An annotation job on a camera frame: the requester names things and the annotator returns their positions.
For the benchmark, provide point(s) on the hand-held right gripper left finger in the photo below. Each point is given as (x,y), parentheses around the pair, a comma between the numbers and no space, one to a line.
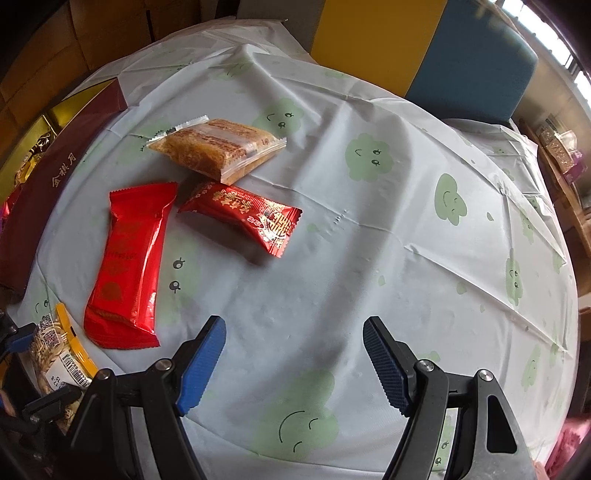
(201,364)

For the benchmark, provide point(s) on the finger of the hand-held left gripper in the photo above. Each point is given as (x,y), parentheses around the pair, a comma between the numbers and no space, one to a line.
(21,341)
(51,400)

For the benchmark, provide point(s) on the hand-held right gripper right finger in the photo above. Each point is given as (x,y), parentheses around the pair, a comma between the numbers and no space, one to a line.
(385,364)

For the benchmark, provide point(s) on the clear peanut packet yellow edge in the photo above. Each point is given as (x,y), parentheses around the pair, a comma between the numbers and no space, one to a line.
(51,350)

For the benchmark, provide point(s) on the plain red snack packet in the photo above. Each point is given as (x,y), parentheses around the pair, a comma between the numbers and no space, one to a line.
(129,263)

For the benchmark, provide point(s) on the red gold patterned snack packet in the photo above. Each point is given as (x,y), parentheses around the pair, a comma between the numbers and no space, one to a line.
(244,214)

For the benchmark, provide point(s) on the brown gift box gold inside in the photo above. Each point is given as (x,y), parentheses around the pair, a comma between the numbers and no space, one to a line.
(51,184)

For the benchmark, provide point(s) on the black gold snack packet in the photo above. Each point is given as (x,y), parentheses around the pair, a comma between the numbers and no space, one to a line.
(44,144)

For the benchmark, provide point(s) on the clear meat floss cake packet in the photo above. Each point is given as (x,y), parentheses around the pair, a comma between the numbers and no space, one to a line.
(217,150)

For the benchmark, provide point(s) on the pink cloth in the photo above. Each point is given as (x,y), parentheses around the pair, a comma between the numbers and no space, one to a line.
(565,447)

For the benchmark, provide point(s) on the wooden nightstand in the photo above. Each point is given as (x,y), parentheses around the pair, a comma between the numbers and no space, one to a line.
(572,212)

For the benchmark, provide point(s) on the small purple pack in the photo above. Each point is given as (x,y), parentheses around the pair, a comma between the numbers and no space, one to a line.
(579,174)

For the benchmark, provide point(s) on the patterned tissue box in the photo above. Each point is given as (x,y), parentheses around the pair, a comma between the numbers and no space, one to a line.
(558,147)

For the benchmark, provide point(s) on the wooden wardrobe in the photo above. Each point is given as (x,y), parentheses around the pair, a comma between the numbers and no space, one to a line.
(92,41)

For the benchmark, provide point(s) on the grey yellow blue headboard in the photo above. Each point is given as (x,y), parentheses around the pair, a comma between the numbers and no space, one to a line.
(461,60)

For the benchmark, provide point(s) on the window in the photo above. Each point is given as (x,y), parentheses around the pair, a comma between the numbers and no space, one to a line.
(558,37)

